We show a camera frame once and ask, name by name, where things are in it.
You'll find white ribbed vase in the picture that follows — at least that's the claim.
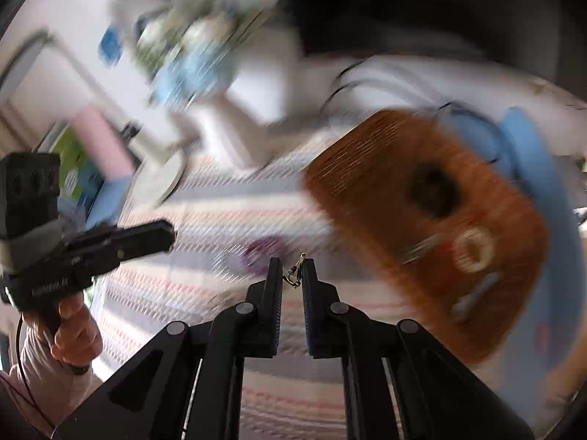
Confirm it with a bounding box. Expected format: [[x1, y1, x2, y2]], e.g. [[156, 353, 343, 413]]
[[183, 32, 303, 172]]

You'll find metal hair clip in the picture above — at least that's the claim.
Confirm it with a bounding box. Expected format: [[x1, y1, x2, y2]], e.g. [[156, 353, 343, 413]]
[[398, 235, 436, 264]]

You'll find blue and white flower bouquet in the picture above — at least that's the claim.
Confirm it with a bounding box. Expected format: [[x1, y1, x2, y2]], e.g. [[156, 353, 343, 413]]
[[98, 0, 285, 111]]

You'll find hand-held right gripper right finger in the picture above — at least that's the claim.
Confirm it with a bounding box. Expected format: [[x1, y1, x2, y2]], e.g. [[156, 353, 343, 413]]
[[300, 258, 535, 440]]

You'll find purple spiral hair tie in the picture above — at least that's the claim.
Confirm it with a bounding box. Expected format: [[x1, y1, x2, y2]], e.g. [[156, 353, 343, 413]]
[[243, 237, 287, 270]]

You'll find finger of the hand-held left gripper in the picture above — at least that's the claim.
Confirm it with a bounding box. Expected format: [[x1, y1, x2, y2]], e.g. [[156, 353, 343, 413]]
[[89, 220, 178, 262]]

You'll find black monitor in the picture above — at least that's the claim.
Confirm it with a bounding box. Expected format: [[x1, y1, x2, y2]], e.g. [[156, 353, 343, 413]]
[[280, 0, 587, 102]]

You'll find person's left forearm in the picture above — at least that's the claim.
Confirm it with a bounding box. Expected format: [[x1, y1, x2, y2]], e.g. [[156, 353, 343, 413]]
[[0, 323, 104, 438]]

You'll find pink box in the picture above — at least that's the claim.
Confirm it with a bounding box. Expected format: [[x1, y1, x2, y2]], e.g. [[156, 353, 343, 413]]
[[71, 106, 138, 182]]

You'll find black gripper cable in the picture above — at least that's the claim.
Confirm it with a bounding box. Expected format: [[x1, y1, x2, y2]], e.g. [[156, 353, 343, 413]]
[[17, 314, 62, 438]]

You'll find black hair claw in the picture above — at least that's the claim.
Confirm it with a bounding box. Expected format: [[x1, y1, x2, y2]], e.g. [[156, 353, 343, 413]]
[[406, 164, 463, 221]]

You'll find cream bead bracelet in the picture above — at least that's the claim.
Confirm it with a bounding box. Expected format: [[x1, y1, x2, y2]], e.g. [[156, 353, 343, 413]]
[[452, 227, 496, 273]]

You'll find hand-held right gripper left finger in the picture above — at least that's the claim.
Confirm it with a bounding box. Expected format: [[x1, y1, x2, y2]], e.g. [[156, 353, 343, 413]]
[[55, 257, 284, 440]]

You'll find stack of books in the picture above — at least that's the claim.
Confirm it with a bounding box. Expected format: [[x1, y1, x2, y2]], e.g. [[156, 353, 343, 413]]
[[39, 121, 111, 221]]

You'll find person's left hand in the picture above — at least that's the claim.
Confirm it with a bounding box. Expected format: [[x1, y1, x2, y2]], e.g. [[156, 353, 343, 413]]
[[46, 291, 104, 375]]

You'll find striped woven table mat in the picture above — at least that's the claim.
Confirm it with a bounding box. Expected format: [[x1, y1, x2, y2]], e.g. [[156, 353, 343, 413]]
[[89, 137, 413, 440]]

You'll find brown woven basket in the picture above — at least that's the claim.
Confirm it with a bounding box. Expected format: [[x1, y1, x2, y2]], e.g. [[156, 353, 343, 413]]
[[304, 109, 552, 364]]

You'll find small metal earring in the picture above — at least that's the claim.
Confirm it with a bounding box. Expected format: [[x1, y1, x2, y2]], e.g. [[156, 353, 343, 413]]
[[284, 252, 306, 289]]

